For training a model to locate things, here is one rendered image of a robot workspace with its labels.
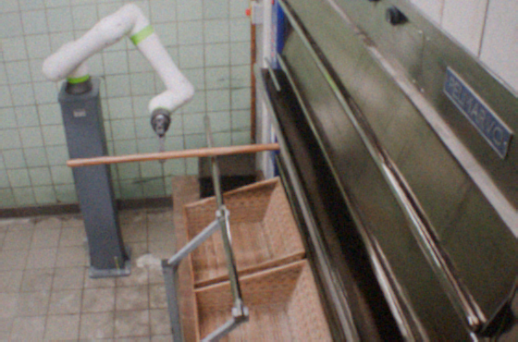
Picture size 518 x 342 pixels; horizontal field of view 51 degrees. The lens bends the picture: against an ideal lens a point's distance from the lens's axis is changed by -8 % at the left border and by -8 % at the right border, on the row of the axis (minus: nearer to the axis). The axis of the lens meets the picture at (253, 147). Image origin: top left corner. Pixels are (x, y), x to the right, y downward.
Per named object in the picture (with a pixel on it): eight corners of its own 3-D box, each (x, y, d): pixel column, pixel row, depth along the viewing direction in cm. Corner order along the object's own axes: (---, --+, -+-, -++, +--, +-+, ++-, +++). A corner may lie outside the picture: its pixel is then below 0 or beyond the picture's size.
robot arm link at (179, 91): (137, 43, 266) (131, 47, 256) (156, 30, 264) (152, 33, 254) (180, 105, 276) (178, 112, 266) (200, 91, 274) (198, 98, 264)
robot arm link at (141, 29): (106, 18, 253) (123, 5, 246) (120, 9, 263) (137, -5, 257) (129, 50, 258) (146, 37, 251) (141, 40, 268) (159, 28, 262)
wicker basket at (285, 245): (278, 219, 298) (280, 174, 283) (303, 297, 250) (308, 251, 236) (183, 228, 291) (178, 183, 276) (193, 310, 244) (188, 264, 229)
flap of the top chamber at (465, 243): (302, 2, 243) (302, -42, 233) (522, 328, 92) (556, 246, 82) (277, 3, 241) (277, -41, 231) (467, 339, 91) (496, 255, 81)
